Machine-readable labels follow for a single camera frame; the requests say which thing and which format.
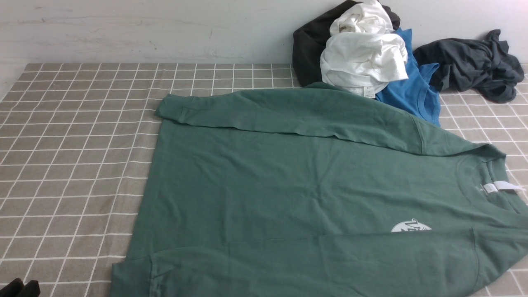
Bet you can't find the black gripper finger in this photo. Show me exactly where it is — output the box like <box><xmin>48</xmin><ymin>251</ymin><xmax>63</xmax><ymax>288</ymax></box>
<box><xmin>0</xmin><ymin>278</ymin><xmax>24</xmax><ymax>297</ymax></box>
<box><xmin>16</xmin><ymin>280</ymin><xmax>41</xmax><ymax>297</ymax></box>

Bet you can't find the green long sleeve shirt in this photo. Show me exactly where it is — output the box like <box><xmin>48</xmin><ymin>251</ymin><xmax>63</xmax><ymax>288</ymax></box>
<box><xmin>110</xmin><ymin>83</ymin><xmax>527</xmax><ymax>297</ymax></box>

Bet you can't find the white crumpled shirt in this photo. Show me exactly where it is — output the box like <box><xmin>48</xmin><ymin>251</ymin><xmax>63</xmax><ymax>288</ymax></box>
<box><xmin>320</xmin><ymin>0</ymin><xmax>408</xmax><ymax>98</ymax></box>

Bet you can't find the blue t-shirt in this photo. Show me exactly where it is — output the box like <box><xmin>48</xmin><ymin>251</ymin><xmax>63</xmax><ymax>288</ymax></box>
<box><xmin>375</xmin><ymin>28</ymin><xmax>441</xmax><ymax>127</ymax></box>

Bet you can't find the dark grey crumpled shirt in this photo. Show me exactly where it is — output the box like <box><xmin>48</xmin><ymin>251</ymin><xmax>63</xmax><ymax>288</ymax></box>
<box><xmin>413</xmin><ymin>29</ymin><xmax>525</xmax><ymax>104</ymax></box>

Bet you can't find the grey checkered tablecloth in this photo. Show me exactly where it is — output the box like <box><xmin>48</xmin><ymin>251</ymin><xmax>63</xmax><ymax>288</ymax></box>
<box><xmin>1</xmin><ymin>64</ymin><xmax>527</xmax><ymax>297</ymax></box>

